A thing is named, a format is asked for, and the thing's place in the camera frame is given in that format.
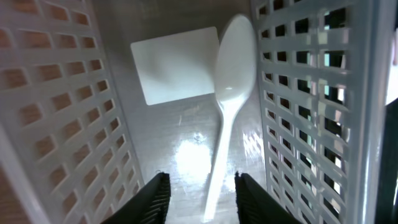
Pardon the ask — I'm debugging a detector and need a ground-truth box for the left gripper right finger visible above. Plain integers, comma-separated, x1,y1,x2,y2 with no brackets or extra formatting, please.
234,172,300,224

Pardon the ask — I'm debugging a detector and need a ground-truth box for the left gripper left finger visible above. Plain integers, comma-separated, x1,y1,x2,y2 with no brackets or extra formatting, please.
101,172,171,224

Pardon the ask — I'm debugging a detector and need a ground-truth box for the clear perforated plastic basket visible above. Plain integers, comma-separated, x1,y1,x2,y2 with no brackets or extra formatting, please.
1,1,397,223

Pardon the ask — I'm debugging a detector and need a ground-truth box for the white plastic spoon bowl up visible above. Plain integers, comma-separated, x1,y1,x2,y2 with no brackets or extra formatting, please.
203,14,257,222

